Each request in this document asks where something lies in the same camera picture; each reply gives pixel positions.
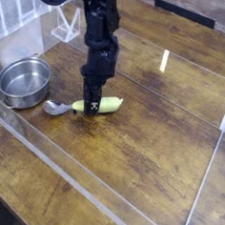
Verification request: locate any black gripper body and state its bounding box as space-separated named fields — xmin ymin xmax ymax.
xmin=81 ymin=36 xmax=119 ymax=99

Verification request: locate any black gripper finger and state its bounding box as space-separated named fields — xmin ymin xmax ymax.
xmin=83 ymin=87 xmax=102 ymax=116

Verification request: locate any green handled metal spoon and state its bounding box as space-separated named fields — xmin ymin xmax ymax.
xmin=43 ymin=96 xmax=123 ymax=115

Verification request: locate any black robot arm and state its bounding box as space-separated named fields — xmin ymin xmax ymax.
xmin=80 ymin=0 xmax=120 ymax=115

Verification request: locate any small stainless steel pot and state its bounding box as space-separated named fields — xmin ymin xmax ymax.
xmin=0 ymin=56 xmax=51 ymax=110

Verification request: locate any black bar on table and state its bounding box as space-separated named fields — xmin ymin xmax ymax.
xmin=153 ymin=0 xmax=215 ymax=29

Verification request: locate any clear acrylic front barrier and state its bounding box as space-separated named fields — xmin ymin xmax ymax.
xmin=0 ymin=94 xmax=186 ymax=225

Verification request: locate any clear acrylic triangle bracket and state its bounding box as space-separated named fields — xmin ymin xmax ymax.
xmin=51 ymin=6 xmax=81 ymax=43

